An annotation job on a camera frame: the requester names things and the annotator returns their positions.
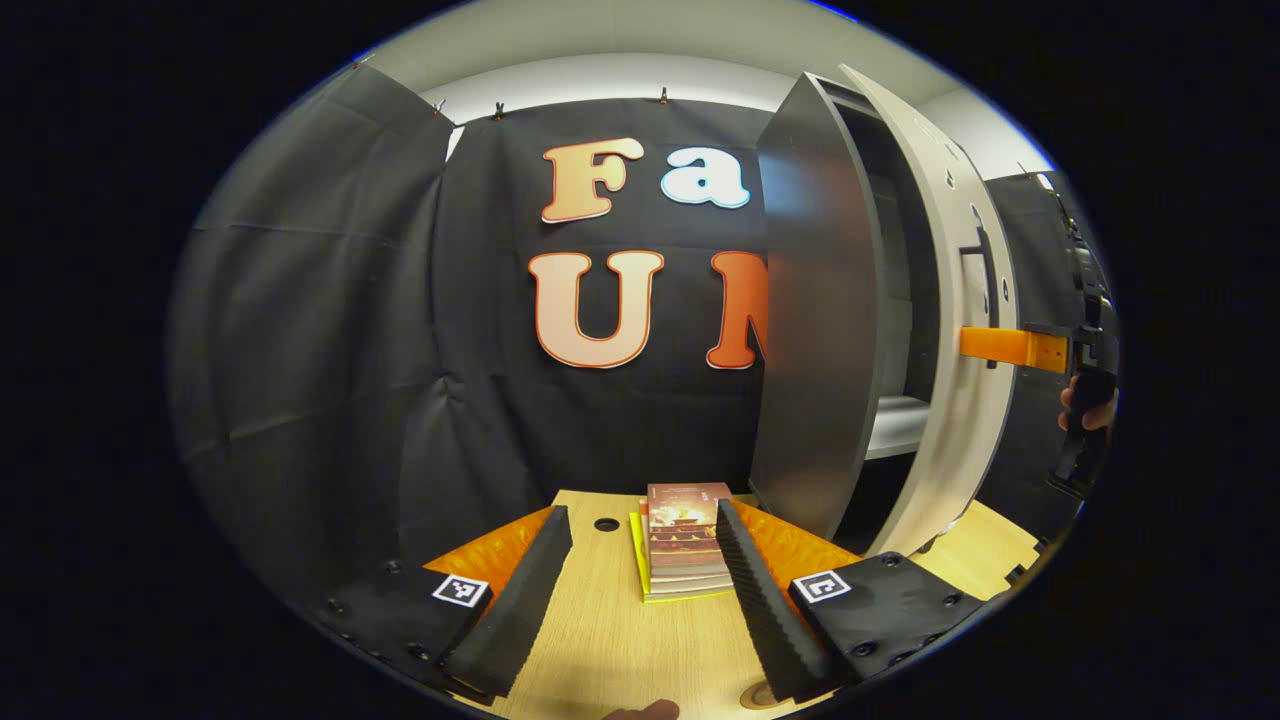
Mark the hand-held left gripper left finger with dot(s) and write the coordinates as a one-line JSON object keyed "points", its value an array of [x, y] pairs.
{"points": [[520, 610]]}

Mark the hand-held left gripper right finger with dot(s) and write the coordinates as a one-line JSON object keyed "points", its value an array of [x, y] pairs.
{"points": [[765, 610]]}

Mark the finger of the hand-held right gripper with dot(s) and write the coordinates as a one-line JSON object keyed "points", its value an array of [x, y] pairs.
{"points": [[1000, 346]]}

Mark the round cork coaster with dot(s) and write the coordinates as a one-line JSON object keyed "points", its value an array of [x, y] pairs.
{"points": [[757, 697]]}

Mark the light grey cabinet door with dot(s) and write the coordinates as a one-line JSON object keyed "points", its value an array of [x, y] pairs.
{"points": [[960, 450]]}

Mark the dark grey cabinet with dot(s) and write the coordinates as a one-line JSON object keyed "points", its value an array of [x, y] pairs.
{"points": [[815, 350]]}

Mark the white cabinet shelf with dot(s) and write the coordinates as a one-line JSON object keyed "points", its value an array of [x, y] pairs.
{"points": [[895, 425]]}

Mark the black backdrop cloth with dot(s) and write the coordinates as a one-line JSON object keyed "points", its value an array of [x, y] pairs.
{"points": [[320, 350]]}

